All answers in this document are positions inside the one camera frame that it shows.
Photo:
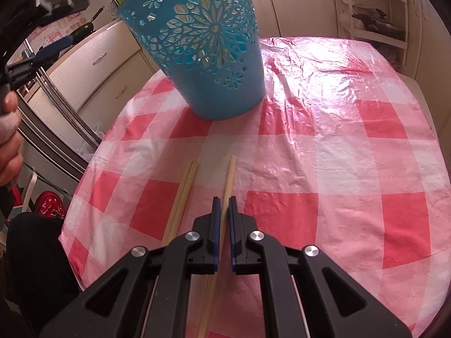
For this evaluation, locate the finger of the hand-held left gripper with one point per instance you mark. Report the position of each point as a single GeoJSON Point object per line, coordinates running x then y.
{"type": "Point", "coordinates": [53, 48]}
{"type": "Point", "coordinates": [70, 6]}

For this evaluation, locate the black frying pan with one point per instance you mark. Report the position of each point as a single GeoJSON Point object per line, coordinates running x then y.
{"type": "Point", "coordinates": [82, 30]}

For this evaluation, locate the white chair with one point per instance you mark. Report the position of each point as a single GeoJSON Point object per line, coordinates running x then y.
{"type": "Point", "coordinates": [31, 183]}

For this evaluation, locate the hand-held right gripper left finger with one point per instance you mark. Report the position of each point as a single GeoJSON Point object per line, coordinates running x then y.
{"type": "Point", "coordinates": [215, 232]}

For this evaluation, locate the wooden chopstick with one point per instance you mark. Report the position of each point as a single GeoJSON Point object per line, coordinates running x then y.
{"type": "Point", "coordinates": [177, 200]}
{"type": "Point", "coordinates": [183, 200]}
{"type": "Point", "coordinates": [229, 179]}

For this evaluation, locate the person's dark clothing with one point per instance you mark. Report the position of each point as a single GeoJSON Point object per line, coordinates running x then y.
{"type": "Point", "coordinates": [38, 260]}

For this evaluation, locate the pink checked plastic tablecloth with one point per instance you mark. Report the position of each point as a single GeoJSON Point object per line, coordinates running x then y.
{"type": "Point", "coordinates": [334, 183]}

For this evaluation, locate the person's left hand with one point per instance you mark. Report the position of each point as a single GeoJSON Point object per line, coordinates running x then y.
{"type": "Point", "coordinates": [8, 169]}

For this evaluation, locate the cream kitchen cabinet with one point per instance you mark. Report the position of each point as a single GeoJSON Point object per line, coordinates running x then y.
{"type": "Point", "coordinates": [422, 42]}

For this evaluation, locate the red floral cushion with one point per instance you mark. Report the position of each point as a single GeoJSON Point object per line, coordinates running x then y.
{"type": "Point", "coordinates": [49, 204]}

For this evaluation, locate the cream drawer cabinet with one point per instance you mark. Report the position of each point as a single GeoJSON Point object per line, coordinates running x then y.
{"type": "Point", "coordinates": [105, 63]}

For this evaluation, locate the blue perforated plastic basket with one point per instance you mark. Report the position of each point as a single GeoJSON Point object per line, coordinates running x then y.
{"type": "Point", "coordinates": [218, 88]}

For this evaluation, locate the dark pot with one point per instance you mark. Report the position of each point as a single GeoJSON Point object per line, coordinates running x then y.
{"type": "Point", "coordinates": [377, 24]}

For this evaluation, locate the cream tall kitchen cabinets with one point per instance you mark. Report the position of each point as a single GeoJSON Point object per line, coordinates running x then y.
{"type": "Point", "coordinates": [299, 3]}

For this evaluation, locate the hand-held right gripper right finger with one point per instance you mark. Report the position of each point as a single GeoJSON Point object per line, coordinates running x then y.
{"type": "Point", "coordinates": [232, 232]}

